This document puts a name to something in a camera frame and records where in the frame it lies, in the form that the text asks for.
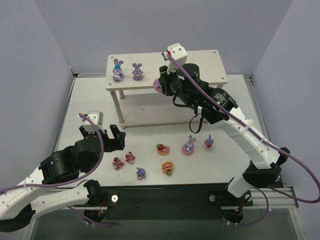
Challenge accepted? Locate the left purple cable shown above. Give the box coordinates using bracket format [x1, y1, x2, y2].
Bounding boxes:
[0, 116, 105, 195]

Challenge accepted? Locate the pink bear sunflower toy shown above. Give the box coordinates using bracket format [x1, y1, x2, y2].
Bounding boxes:
[161, 161, 174, 176]

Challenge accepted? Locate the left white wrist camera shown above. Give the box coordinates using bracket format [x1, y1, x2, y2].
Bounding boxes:
[77, 111, 104, 134]

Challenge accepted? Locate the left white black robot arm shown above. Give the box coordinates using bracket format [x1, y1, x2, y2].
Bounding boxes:
[0, 124, 126, 233]

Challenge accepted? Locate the pink strawberry cake toy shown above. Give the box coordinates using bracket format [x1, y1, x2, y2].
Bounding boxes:
[111, 157, 125, 170]

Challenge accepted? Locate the white wooden two-tier shelf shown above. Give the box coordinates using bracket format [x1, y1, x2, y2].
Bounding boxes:
[104, 49, 228, 131]

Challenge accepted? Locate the purple cable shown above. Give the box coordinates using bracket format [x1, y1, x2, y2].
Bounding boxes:
[0, 116, 105, 195]
[167, 53, 320, 204]

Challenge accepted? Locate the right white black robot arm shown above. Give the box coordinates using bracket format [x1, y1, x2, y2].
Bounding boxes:
[158, 63, 289, 198]

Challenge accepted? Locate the purple bunny red base toy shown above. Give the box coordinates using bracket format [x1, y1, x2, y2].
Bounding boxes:
[203, 134, 214, 149]

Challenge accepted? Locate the pink bear strawberry donut toy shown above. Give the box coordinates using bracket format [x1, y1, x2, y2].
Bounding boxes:
[156, 143, 170, 156]

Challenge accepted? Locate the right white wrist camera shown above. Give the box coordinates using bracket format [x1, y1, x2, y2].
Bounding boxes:
[161, 43, 188, 74]

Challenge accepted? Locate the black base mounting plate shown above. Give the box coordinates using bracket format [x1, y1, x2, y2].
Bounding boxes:
[76, 184, 253, 221]

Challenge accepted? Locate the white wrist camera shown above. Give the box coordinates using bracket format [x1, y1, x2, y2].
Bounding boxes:
[161, 43, 188, 74]
[77, 111, 104, 134]

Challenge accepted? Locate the purple bunny blue bow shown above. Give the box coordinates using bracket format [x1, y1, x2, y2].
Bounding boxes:
[112, 58, 124, 82]

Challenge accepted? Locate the small purple bunny with strawberry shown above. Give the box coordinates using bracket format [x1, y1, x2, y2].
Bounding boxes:
[136, 167, 146, 180]

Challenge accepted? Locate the pink bear cake toy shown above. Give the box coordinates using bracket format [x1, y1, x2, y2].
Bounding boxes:
[125, 151, 136, 165]

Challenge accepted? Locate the purple bunny sitting toy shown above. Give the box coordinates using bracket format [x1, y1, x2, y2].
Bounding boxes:
[132, 62, 144, 81]

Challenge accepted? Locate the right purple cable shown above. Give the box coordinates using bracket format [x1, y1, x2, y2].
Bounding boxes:
[167, 53, 320, 204]

